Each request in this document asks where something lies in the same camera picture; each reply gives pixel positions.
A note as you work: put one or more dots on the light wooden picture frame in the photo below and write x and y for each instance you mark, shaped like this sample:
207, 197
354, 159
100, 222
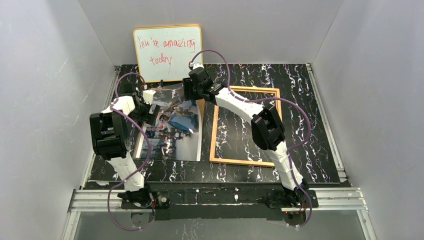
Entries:
232, 143

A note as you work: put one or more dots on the aluminium front rail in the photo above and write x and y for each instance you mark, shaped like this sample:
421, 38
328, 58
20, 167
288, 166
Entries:
339, 198

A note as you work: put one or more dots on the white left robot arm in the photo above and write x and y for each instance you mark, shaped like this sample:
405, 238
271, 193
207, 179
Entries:
111, 137

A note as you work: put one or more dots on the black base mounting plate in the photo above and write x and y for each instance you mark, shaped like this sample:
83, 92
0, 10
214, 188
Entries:
299, 202

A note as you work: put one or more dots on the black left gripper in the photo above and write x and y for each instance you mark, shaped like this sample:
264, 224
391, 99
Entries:
151, 112

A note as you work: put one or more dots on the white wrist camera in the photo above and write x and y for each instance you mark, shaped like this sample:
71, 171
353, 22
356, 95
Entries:
195, 65
148, 96

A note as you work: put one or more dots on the orange rimmed whiteboard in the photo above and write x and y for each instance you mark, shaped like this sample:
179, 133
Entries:
163, 53

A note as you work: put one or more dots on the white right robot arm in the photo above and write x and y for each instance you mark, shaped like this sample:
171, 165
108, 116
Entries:
265, 121

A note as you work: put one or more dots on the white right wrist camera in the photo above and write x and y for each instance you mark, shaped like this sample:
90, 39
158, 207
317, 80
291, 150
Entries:
195, 65

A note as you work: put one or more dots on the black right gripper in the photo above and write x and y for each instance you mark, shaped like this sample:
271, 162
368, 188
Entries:
189, 88

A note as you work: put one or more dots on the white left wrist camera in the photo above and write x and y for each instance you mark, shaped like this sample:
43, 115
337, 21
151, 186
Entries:
148, 96

